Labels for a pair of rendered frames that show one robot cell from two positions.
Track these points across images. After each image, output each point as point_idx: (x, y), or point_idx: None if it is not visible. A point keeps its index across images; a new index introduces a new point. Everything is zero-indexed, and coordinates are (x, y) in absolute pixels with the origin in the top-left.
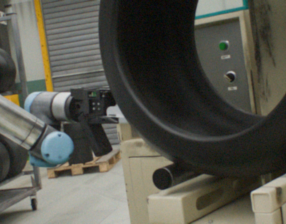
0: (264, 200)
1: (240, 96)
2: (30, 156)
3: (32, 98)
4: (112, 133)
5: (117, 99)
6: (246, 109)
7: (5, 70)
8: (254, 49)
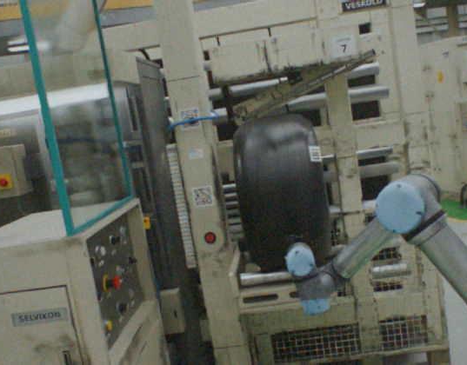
0: None
1: (134, 275)
2: (328, 300)
3: (309, 251)
4: None
5: (329, 228)
6: (137, 286)
7: None
8: (223, 215)
